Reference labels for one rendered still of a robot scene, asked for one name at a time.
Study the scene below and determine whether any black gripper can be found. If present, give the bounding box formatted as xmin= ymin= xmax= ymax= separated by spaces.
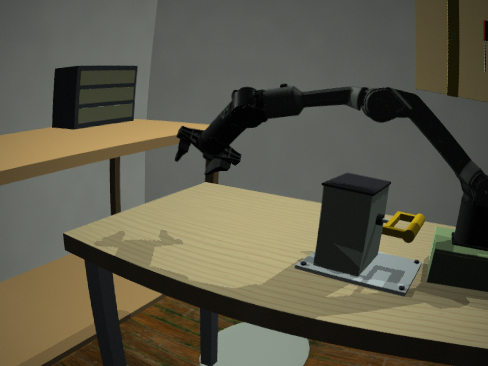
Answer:
xmin=175 ymin=124 xmax=241 ymax=176

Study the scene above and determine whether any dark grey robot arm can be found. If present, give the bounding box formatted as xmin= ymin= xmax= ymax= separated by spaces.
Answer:
xmin=210 ymin=84 xmax=488 ymax=251

